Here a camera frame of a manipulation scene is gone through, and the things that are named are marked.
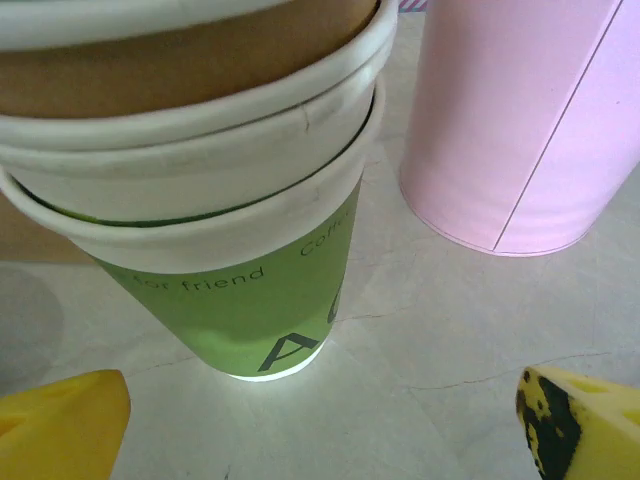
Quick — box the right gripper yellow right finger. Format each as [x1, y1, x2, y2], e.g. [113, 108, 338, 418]
[514, 364, 640, 480]

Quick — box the green paper coffee cup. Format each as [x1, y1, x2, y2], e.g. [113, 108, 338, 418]
[0, 0, 400, 151]
[0, 74, 387, 384]
[0, 64, 382, 227]

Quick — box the brown cardboard box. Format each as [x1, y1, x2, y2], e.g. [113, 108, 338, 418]
[0, 192, 97, 265]

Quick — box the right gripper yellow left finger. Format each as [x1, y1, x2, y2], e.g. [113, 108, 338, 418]
[0, 368, 133, 480]

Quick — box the pink cylindrical straw holder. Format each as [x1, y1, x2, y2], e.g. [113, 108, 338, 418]
[398, 0, 640, 259]

